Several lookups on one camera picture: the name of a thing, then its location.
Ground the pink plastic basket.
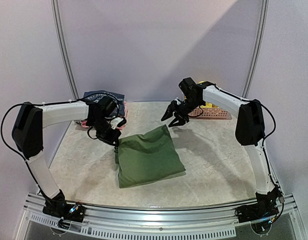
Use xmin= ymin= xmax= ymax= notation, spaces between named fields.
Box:
xmin=188 ymin=106 xmax=232 ymax=120

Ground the aluminium front rail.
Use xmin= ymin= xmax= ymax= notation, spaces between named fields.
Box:
xmin=16 ymin=193 xmax=306 ymax=240

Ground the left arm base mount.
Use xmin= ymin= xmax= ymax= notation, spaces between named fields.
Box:
xmin=42 ymin=190 xmax=87 ymax=230

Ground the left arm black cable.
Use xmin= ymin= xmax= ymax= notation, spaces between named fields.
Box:
xmin=0 ymin=96 xmax=122 ymax=161

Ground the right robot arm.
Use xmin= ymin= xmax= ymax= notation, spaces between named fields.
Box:
xmin=161 ymin=77 xmax=279 ymax=198

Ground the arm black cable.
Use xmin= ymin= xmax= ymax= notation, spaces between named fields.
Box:
xmin=0 ymin=96 xmax=122 ymax=161
xmin=191 ymin=83 xmax=277 ymax=141

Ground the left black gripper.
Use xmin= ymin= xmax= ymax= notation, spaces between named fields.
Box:
xmin=88 ymin=116 xmax=122 ymax=147

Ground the aluminium frame post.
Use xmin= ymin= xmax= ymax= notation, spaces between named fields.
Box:
xmin=242 ymin=0 xmax=269 ymax=98
xmin=50 ymin=0 xmax=80 ymax=101

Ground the left aluminium frame post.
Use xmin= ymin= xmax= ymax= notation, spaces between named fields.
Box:
xmin=50 ymin=0 xmax=80 ymax=101

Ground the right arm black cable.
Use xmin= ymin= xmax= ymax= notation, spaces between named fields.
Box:
xmin=191 ymin=83 xmax=277 ymax=141

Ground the folded pink garment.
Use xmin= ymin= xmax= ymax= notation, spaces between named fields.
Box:
xmin=74 ymin=100 xmax=128 ymax=130

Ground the right aluminium frame post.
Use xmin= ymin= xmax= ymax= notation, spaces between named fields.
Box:
xmin=242 ymin=0 xmax=269 ymax=98

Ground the yellow garment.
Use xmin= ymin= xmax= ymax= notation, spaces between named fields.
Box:
xmin=199 ymin=81 xmax=218 ymax=109

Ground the folded navy graphic shirt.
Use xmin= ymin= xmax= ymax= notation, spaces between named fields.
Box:
xmin=83 ymin=90 xmax=126 ymax=118

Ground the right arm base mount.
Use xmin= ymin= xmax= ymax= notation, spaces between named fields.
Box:
xmin=234 ymin=191 xmax=285 ymax=235

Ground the green tank top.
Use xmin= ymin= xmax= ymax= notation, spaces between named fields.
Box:
xmin=115 ymin=124 xmax=186 ymax=189

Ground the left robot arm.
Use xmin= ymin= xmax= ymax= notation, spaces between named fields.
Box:
xmin=12 ymin=95 xmax=127 ymax=217

